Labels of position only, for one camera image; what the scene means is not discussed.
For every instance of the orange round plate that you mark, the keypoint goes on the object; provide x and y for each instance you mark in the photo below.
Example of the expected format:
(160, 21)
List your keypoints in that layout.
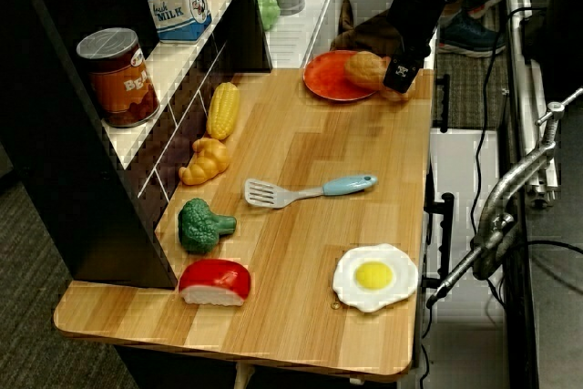
(325, 74)

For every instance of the blue sneaker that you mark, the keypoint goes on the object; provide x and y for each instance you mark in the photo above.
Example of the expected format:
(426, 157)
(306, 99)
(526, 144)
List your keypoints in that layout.
(469, 38)

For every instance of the white shelf board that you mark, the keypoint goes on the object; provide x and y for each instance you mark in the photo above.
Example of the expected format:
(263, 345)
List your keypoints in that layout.
(182, 61)

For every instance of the light green toy lettuce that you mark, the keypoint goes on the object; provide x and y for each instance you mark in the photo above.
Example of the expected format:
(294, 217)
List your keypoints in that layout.
(268, 11)

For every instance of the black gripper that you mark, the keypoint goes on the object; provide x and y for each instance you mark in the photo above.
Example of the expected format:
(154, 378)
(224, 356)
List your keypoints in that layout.
(416, 20)

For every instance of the metal screw clamp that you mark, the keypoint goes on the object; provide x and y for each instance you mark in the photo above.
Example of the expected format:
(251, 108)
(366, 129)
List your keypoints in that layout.
(501, 207)

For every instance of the toy fried egg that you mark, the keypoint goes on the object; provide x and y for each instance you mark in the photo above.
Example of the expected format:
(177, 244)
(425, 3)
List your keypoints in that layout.
(373, 277)

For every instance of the golden toy croissant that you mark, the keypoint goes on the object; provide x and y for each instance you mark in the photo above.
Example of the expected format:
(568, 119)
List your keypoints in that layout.
(207, 161)

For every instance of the green toy broccoli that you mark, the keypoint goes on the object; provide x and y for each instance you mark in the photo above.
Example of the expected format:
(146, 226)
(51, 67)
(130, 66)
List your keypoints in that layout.
(200, 225)

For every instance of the black upright post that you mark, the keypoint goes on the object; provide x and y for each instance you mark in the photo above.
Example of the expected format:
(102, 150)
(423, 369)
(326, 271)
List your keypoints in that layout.
(255, 38)

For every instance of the white toy sink unit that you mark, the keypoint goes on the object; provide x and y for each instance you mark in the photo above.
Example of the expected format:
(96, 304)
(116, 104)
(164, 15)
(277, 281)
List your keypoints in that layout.
(296, 38)

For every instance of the brown toy beans can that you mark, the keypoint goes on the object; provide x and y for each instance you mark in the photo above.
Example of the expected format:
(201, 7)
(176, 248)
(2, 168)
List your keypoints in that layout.
(120, 81)

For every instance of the red and white toy sushi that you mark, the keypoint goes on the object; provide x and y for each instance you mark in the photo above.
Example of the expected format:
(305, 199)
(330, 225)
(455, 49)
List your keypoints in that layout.
(214, 279)

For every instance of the brown bread roll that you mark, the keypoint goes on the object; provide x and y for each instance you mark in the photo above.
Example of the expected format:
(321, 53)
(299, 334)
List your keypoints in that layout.
(364, 70)

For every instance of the black side panel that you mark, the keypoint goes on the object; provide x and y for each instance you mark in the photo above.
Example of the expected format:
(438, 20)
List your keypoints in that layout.
(77, 134)

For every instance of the yellow toy corn cob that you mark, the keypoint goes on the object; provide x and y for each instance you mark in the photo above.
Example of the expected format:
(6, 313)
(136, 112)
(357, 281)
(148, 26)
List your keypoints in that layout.
(223, 109)

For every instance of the aluminium rail frame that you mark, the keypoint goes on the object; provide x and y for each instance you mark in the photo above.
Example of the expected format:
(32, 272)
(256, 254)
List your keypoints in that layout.
(524, 65)

